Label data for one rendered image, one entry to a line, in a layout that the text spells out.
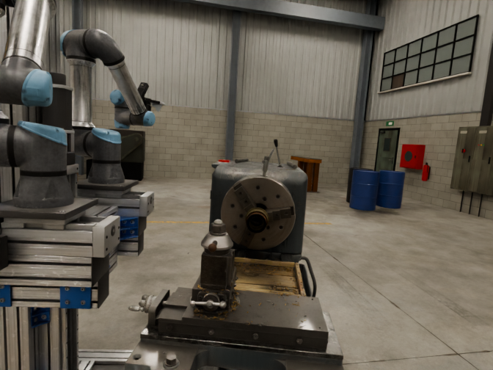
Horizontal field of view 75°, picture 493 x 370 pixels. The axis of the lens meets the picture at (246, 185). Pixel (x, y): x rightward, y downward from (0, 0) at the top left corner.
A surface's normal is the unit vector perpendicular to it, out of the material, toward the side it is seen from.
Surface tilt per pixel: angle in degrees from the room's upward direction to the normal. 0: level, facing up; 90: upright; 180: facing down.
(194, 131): 90
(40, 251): 90
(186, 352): 0
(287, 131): 90
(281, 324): 0
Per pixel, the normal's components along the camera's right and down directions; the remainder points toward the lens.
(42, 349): 0.06, 0.14
